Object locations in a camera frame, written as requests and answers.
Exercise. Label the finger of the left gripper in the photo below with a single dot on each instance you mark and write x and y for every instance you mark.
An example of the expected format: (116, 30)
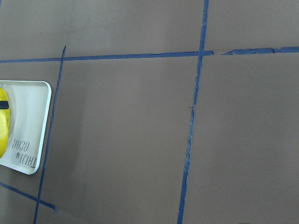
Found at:
(4, 104)

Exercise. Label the white bear tray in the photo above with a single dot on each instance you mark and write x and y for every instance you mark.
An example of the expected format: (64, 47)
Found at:
(29, 103)

